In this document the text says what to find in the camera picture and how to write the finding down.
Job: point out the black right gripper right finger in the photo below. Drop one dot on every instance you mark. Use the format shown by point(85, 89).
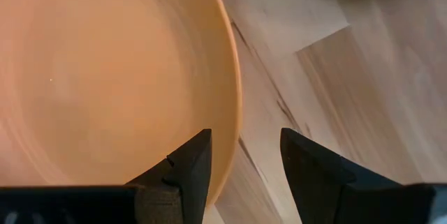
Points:
point(314, 182)

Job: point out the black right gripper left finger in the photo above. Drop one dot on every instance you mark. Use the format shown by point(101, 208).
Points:
point(192, 168)

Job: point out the orange round plate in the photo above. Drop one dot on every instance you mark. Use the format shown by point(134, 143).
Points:
point(104, 77)

